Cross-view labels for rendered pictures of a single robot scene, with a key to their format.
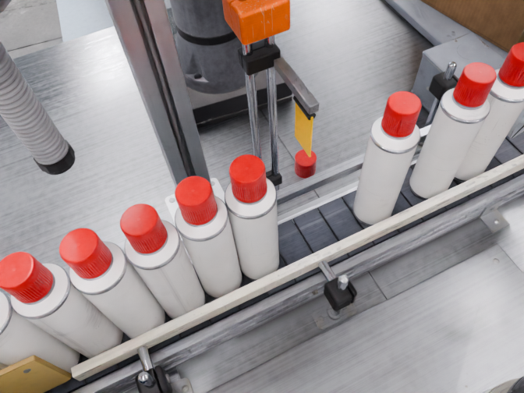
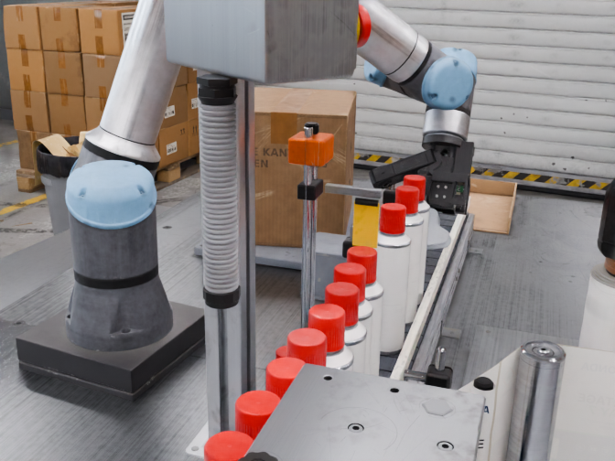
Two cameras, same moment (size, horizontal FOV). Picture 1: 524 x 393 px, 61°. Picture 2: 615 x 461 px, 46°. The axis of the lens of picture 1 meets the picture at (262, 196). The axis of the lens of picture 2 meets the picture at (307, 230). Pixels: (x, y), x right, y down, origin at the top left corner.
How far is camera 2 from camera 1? 0.65 m
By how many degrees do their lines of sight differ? 53
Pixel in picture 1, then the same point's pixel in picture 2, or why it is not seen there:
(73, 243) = (323, 312)
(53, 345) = not seen: outside the picture
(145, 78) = (242, 224)
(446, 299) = (492, 360)
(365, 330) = not seen: hidden behind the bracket
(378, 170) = (395, 273)
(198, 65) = (124, 316)
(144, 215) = (342, 285)
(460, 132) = (416, 235)
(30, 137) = (232, 253)
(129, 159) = (95, 449)
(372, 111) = (288, 317)
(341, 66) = not seen: hidden behind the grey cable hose
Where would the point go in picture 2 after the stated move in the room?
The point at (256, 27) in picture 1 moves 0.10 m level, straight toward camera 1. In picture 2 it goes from (326, 152) to (401, 167)
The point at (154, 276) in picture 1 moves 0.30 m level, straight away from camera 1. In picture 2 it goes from (360, 356) to (63, 332)
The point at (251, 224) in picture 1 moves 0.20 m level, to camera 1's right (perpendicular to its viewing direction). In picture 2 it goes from (378, 307) to (464, 257)
